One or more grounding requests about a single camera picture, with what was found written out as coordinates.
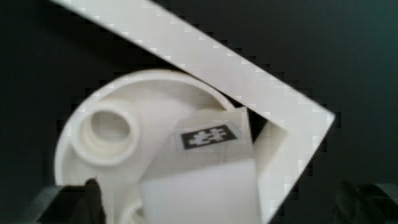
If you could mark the white obstacle fence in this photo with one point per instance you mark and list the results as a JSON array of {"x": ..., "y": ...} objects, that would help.
[{"x": 138, "y": 20}]

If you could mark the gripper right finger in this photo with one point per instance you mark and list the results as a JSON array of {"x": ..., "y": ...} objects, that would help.
[{"x": 366, "y": 203}]

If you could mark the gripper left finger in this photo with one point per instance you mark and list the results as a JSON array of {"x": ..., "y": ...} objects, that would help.
[{"x": 67, "y": 205}]

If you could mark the white round stool seat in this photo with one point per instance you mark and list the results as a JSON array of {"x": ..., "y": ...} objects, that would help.
[{"x": 115, "y": 131}]

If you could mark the white stool leg tagged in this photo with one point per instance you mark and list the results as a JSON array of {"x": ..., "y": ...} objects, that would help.
[{"x": 199, "y": 184}]

